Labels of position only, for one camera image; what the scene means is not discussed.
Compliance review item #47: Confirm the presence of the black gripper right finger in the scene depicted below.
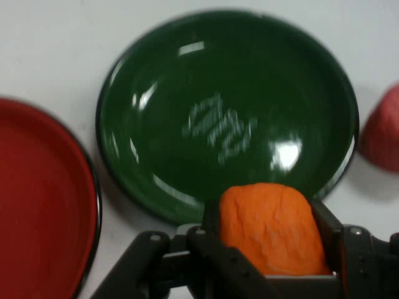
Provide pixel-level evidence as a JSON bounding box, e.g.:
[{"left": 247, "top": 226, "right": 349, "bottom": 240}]
[{"left": 308, "top": 199, "right": 399, "bottom": 299}]

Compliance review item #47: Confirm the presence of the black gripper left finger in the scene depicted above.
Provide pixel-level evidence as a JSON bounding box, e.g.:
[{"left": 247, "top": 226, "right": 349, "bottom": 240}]
[{"left": 89, "top": 199, "right": 283, "bottom": 299}]

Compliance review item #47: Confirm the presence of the orange toy food piece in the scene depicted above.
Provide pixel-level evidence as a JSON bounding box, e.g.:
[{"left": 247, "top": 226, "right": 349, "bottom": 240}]
[{"left": 218, "top": 183, "right": 333, "bottom": 277}]

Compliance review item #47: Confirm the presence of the pink-red toy fruit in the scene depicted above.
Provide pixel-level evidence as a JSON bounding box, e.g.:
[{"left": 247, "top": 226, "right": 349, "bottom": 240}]
[{"left": 358, "top": 81, "right": 399, "bottom": 174}]

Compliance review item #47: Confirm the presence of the green enamel plate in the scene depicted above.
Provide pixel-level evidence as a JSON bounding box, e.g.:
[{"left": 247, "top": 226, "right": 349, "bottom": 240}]
[{"left": 95, "top": 11, "right": 360, "bottom": 225}]

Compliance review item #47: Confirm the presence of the red enamel plate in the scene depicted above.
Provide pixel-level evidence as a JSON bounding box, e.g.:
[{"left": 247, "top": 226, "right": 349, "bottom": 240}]
[{"left": 0, "top": 97, "right": 103, "bottom": 299}]

